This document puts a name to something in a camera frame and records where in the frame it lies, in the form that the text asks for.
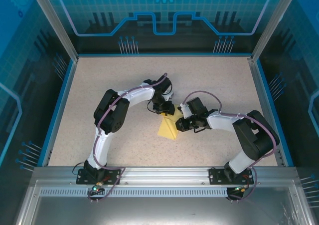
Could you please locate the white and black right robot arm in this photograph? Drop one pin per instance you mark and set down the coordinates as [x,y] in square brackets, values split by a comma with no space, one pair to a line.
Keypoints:
[221,122]

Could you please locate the aluminium side rail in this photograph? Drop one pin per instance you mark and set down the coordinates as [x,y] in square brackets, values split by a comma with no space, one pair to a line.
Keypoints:
[61,112]
[268,115]

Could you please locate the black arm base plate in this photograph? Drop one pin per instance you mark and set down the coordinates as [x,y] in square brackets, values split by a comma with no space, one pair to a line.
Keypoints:
[81,178]
[214,177]

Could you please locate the yellow cloth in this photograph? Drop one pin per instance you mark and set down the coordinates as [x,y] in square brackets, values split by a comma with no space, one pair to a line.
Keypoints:
[167,130]

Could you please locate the aluminium frame post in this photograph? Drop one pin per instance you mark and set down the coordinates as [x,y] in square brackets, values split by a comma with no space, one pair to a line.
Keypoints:
[53,23]
[274,23]

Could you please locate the aluminium mounting rail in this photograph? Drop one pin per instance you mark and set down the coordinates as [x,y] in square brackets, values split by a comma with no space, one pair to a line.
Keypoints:
[164,175]

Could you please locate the grey metal tray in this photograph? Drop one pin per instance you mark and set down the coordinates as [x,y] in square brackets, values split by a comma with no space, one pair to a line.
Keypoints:
[159,210]

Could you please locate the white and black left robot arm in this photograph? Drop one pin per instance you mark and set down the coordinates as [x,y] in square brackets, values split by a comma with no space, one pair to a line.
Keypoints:
[139,95]

